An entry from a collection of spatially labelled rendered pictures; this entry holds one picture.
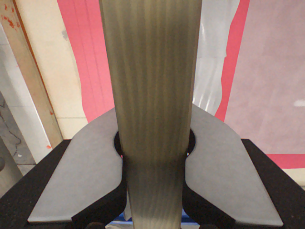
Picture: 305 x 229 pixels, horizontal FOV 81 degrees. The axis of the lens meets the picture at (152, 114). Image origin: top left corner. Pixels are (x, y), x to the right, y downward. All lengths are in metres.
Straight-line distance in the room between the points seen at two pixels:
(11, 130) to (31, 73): 1.66
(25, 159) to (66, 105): 1.82
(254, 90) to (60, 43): 0.27
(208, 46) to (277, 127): 0.18
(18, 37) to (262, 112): 0.35
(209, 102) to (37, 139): 0.26
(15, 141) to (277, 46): 1.95
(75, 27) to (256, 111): 0.28
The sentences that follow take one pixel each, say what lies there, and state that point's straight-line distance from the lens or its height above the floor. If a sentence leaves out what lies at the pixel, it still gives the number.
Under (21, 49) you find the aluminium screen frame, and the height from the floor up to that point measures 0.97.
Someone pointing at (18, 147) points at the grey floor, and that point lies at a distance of 2.04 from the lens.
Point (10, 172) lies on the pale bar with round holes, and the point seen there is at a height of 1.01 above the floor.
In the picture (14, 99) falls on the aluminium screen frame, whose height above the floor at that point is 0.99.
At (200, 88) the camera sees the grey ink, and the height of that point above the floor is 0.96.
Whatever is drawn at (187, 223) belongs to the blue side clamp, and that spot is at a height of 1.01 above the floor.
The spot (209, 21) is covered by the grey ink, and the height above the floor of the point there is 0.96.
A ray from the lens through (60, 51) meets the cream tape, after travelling 0.28.
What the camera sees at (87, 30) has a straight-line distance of 0.26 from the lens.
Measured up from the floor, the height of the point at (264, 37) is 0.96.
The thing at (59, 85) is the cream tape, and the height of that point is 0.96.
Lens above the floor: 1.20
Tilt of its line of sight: 59 degrees down
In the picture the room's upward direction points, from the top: 177 degrees counter-clockwise
